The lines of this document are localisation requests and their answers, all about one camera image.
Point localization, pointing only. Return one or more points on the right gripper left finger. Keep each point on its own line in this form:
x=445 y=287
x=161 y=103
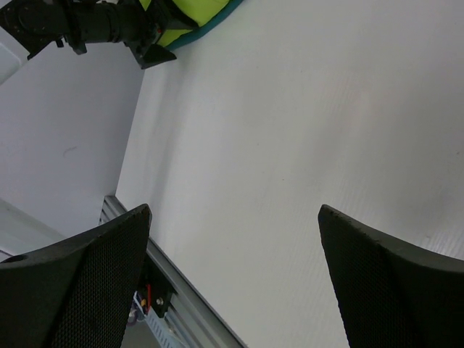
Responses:
x=77 y=292

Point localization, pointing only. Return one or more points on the lime green shorts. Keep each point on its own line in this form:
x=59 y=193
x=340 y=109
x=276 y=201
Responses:
x=185 y=21

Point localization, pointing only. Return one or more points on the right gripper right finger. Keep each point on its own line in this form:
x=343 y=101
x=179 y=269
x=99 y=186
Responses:
x=391 y=293

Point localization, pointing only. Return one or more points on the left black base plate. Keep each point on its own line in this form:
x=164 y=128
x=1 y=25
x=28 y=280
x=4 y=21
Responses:
x=155 y=284

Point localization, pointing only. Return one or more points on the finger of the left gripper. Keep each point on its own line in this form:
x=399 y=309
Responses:
x=149 y=55

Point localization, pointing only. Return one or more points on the aluminium rail frame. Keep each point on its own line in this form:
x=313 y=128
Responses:
x=135 y=282

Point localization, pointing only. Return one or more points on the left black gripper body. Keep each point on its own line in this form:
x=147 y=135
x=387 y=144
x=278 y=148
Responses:
x=138 y=24

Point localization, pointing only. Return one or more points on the teal green shorts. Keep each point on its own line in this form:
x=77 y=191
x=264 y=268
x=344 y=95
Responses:
x=188 y=38

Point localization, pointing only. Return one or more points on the slotted grey cable duct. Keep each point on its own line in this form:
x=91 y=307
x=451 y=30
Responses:
x=161 y=330

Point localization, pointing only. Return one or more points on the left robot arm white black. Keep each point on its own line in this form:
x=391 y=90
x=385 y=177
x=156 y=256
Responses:
x=28 y=27

